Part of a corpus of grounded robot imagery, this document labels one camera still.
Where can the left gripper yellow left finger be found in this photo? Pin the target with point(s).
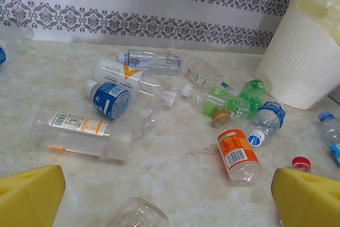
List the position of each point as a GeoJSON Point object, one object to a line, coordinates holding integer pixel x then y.
{"type": "Point", "coordinates": [26, 200]}

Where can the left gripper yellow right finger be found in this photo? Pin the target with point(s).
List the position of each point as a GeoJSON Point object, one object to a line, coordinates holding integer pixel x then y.
{"type": "Point", "coordinates": [308, 203]}

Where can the small red plastic bottle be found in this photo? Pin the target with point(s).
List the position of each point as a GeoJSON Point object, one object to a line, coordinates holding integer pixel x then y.
{"type": "Point", "coordinates": [301, 161]}

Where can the light blue cap bottle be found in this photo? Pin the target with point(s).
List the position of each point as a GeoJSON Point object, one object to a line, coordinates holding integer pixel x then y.
{"type": "Point", "coordinates": [332, 134]}

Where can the clear bottle orange white label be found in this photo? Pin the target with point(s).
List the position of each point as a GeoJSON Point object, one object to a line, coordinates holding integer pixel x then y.
{"type": "Point", "coordinates": [79, 136]}

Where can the green-cap clear bottle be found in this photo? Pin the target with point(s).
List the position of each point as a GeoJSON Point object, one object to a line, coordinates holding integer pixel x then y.
{"type": "Point", "coordinates": [268, 120]}

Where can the clear bottle with brown residue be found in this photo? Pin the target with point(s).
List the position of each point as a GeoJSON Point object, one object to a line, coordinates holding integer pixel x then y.
{"type": "Point", "coordinates": [138, 215]}

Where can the clear bottle orange cap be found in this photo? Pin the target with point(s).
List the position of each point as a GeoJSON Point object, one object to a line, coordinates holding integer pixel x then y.
{"type": "Point", "coordinates": [221, 118]}

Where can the green plastic bottle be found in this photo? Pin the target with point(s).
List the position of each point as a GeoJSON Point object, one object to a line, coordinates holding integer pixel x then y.
{"type": "Point", "coordinates": [253, 91]}

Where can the dark blue label bottle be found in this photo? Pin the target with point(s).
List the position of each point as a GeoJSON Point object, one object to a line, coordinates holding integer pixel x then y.
{"type": "Point", "coordinates": [109, 99]}

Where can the light green label bottle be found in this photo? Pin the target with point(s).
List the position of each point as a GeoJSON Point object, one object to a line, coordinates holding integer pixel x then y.
{"type": "Point", "coordinates": [217, 99]}

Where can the clear unlabelled plastic bottle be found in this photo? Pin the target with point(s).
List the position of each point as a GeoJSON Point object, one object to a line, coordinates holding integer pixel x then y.
{"type": "Point", "coordinates": [147, 122]}

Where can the white orange V label bottle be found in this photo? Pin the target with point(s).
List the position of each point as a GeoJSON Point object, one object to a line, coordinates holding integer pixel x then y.
{"type": "Point", "coordinates": [111, 71]}

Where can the small blue label water bottle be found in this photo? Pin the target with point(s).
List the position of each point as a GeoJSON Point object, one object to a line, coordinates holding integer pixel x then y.
{"type": "Point", "coordinates": [13, 35]}

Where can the clear bottle green white label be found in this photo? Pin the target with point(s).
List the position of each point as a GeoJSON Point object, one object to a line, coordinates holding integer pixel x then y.
{"type": "Point", "coordinates": [202, 71]}

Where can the clear bottle with blue print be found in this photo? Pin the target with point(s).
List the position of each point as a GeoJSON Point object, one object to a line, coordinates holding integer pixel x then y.
{"type": "Point", "coordinates": [154, 62]}

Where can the white ribbed plastic bin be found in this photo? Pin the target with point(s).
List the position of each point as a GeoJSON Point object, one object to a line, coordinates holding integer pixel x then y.
{"type": "Point", "coordinates": [292, 59]}

